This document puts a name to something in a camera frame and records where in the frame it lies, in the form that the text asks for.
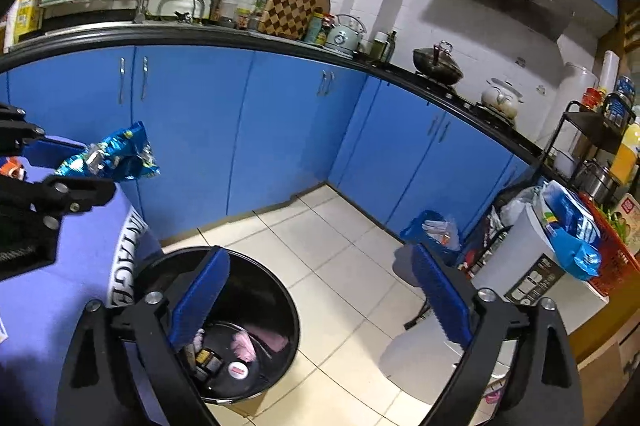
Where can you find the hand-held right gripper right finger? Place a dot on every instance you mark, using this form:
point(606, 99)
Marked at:
point(442, 296)

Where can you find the orange yellow wrapper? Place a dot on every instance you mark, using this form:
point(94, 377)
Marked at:
point(10, 166)

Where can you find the black metal rack shelf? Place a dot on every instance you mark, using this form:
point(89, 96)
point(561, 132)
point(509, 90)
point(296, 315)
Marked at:
point(585, 121)

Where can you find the pink wrapper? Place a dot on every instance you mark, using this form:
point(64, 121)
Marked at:
point(260, 341)

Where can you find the blue printed tablecloth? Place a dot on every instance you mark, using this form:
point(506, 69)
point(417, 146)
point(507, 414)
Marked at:
point(45, 316)

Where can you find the small grey bin blue liner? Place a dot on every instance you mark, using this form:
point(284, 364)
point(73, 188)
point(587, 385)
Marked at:
point(432, 231)

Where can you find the white cap red label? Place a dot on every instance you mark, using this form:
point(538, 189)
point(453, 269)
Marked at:
point(239, 369)

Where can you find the black wok with lid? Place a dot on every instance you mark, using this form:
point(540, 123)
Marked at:
point(437, 63)

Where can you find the teal kettle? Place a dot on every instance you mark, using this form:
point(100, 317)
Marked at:
point(344, 36)

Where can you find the small curved filter faucet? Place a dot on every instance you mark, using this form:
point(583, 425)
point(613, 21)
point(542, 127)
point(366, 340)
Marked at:
point(180, 1)

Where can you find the yellow juice bottle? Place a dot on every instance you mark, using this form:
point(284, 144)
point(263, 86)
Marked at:
point(627, 153)

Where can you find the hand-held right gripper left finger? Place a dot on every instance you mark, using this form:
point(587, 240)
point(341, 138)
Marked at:
point(200, 301)

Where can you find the white ceramic pot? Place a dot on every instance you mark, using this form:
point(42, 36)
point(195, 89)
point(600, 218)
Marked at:
point(501, 98)

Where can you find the pair of condiment jars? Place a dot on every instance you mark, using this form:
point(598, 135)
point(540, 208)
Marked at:
point(319, 28)

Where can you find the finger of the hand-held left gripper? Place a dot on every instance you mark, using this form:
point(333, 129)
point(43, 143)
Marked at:
point(75, 193)
point(55, 153)

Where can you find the brown cardboard sheet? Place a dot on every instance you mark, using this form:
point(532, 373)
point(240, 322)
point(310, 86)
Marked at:
point(247, 406)

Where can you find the blue snack wrapper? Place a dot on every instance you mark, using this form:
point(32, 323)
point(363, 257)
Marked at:
point(125, 151)

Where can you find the steel pot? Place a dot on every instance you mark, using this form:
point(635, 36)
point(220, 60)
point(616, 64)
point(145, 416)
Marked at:
point(597, 181)

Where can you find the yellow detergent bottle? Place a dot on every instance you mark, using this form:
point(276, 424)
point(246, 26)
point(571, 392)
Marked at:
point(30, 11)

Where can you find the black kitchen countertop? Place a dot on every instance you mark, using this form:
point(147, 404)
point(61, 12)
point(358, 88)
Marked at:
point(280, 42)

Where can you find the blue lower cabinets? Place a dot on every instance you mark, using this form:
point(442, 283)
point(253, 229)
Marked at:
point(280, 121)

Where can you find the black round bin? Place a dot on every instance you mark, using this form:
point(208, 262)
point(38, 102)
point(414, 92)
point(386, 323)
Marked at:
point(270, 286)

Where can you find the red plastic basket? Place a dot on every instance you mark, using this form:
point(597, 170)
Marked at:
point(617, 261)

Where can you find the blue plastic bag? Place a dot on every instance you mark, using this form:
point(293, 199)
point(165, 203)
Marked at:
point(575, 236)

